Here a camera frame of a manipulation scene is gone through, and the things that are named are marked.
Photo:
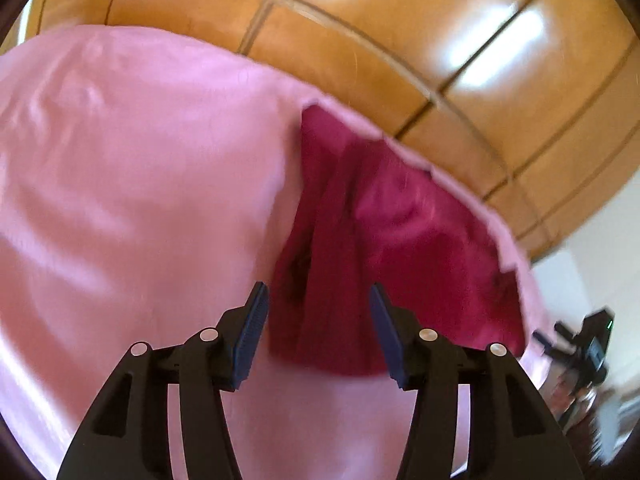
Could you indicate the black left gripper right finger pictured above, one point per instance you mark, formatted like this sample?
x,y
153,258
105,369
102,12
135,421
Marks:
x,y
477,414

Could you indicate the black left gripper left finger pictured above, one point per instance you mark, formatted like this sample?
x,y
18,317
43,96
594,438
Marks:
x,y
125,433

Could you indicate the maroon embroidered sweater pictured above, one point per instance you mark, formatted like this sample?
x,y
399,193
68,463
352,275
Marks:
x,y
366,217

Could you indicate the person's right hand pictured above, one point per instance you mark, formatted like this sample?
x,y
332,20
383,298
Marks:
x,y
567,397

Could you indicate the pink bed sheet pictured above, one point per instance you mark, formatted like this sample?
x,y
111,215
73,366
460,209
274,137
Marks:
x,y
147,180

